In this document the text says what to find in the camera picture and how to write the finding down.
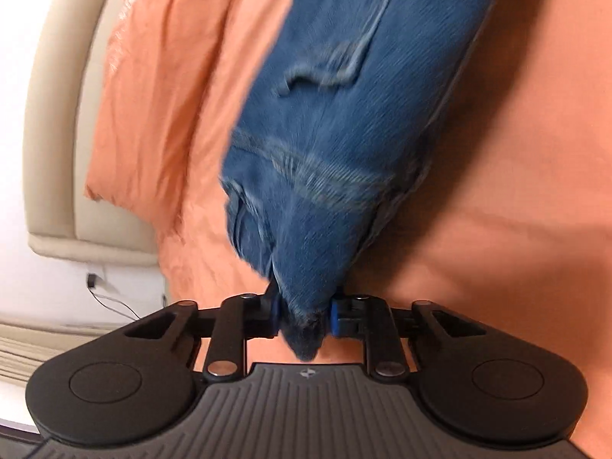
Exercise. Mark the beige ribbed panel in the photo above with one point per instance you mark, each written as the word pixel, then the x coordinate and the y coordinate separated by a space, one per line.
pixel 33 351

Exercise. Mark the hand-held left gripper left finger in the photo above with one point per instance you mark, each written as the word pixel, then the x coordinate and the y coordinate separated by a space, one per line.
pixel 275 316

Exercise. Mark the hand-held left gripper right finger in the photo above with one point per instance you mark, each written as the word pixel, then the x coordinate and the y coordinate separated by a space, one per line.
pixel 335 321

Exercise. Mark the orange duvet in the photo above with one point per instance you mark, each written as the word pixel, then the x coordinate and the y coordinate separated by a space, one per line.
pixel 507 177

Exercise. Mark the blue denim pants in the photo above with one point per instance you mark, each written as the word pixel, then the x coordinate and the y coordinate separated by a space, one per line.
pixel 334 119

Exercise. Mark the orange pillow with shiny patch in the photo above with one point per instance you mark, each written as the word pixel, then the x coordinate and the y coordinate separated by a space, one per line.
pixel 158 95

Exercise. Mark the beige padded headboard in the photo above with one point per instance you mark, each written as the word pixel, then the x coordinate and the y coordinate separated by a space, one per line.
pixel 57 105

